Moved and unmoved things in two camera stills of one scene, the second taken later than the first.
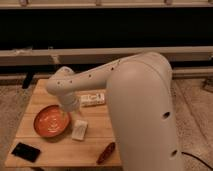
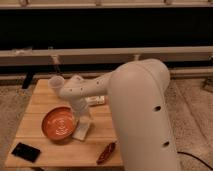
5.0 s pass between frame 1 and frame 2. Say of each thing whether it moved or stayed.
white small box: stayed
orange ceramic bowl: moved
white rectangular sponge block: stayed
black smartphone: stayed
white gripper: moved
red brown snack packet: stayed
